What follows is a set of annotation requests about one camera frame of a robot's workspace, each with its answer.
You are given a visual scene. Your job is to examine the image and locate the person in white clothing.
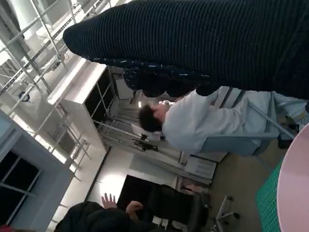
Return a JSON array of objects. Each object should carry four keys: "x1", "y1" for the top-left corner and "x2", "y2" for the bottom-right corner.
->
[{"x1": 139, "y1": 87, "x2": 309, "y2": 155}]

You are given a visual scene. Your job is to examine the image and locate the green cutting mat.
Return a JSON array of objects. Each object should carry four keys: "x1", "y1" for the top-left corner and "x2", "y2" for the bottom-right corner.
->
[{"x1": 255, "y1": 159, "x2": 286, "y2": 232}]

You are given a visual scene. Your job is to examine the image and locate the dark window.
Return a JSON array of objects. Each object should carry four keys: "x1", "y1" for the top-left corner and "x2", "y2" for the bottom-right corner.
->
[{"x1": 0, "y1": 149, "x2": 41, "y2": 225}]

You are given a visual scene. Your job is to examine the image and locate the person in striped trousers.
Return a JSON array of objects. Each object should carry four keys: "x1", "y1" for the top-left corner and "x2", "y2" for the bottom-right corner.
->
[{"x1": 54, "y1": 192, "x2": 155, "y2": 232}]

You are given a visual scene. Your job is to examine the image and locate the white shelf cabinet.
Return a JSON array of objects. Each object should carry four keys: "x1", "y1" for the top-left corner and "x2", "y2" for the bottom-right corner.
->
[{"x1": 47, "y1": 59, "x2": 121, "y2": 145}]

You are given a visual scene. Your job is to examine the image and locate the black office chair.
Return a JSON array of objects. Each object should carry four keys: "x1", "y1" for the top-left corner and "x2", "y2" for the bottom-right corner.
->
[{"x1": 147, "y1": 185, "x2": 242, "y2": 232}]

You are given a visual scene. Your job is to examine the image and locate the black screen panel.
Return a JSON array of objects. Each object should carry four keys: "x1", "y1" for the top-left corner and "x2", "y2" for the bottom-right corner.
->
[{"x1": 117, "y1": 175, "x2": 177, "y2": 214}]

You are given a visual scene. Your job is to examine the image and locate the pink bowl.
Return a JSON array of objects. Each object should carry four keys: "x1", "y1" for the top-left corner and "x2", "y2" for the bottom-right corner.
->
[{"x1": 277, "y1": 127, "x2": 309, "y2": 232}]

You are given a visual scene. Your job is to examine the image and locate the small white grille unit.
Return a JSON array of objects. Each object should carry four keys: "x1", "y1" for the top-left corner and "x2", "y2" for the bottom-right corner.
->
[{"x1": 178, "y1": 151, "x2": 218, "y2": 187}]

